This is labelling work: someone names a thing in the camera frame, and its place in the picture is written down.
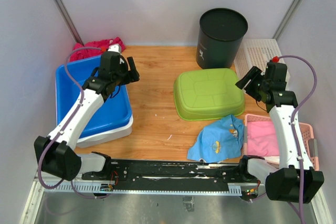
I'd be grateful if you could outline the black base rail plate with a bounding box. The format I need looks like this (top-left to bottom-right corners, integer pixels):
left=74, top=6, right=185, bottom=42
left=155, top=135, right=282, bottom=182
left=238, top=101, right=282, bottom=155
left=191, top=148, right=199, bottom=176
left=81, top=159, right=258, bottom=193

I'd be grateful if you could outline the pink perforated basket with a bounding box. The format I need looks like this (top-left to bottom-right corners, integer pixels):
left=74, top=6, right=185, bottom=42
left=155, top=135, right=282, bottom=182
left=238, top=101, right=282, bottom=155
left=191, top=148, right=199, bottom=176
left=243, top=114, right=319, bottom=170

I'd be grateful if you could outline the blue patterned cloth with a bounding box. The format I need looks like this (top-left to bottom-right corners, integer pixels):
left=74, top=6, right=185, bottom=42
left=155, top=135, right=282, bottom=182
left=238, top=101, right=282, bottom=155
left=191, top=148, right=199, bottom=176
left=187, top=115, right=244, bottom=163

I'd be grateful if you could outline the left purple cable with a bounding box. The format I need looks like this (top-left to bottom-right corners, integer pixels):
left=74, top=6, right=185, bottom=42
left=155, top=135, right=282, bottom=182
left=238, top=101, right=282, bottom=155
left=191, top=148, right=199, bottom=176
left=38, top=47, right=108, bottom=200

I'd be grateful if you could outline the left aluminium frame post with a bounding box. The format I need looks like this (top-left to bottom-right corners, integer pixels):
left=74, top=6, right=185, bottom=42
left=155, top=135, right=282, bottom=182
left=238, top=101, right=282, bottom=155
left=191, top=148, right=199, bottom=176
left=53, top=0, right=83, bottom=44

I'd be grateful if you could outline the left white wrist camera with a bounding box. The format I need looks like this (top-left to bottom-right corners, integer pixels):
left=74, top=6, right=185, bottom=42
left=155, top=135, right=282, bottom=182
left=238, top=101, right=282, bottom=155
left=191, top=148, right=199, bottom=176
left=101, top=44, right=122, bottom=54

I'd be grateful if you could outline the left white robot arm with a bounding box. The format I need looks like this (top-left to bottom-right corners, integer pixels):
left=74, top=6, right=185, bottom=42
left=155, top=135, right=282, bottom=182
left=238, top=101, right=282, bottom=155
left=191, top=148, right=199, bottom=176
left=34, top=44, right=140, bottom=184

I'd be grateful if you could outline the blue plastic tub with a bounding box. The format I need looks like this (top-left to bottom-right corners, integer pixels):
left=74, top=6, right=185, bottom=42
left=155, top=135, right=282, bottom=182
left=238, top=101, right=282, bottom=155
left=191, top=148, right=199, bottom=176
left=56, top=56, right=132, bottom=137

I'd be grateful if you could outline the green plastic basin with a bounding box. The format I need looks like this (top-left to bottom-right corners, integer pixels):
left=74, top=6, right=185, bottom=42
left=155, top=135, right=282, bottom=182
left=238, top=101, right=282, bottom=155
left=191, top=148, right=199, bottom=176
left=173, top=68, right=245, bottom=121

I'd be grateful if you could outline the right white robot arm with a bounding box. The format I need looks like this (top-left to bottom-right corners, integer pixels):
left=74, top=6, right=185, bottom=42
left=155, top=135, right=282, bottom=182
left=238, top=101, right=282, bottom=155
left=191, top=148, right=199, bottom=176
left=236, top=61, right=324, bottom=204

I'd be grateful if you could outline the pink cloth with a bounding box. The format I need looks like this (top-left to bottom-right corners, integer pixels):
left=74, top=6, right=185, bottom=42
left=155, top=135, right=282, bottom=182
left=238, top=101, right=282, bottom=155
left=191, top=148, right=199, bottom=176
left=247, top=121, right=279, bottom=157

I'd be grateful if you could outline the white plastic tub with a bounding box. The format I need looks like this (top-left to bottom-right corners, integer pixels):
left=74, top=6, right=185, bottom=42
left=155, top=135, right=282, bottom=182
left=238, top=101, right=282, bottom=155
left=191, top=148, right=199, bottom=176
left=76, top=116, right=133, bottom=148

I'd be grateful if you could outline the white perforated basket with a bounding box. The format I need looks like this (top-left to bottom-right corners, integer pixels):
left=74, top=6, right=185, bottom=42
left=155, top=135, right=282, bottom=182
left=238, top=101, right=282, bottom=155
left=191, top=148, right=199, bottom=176
left=234, top=39, right=282, bottom=79

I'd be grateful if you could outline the magenta cloth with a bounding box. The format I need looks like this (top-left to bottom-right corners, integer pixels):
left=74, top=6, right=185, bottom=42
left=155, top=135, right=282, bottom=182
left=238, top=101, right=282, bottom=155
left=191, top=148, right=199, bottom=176
left=69, top=37, right=126, bottom=62

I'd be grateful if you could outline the large black cylindrical container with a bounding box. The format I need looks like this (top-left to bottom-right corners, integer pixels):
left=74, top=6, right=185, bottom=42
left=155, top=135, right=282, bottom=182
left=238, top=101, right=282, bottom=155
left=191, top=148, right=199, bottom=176
left=196, top=8, right=248, bottom=69

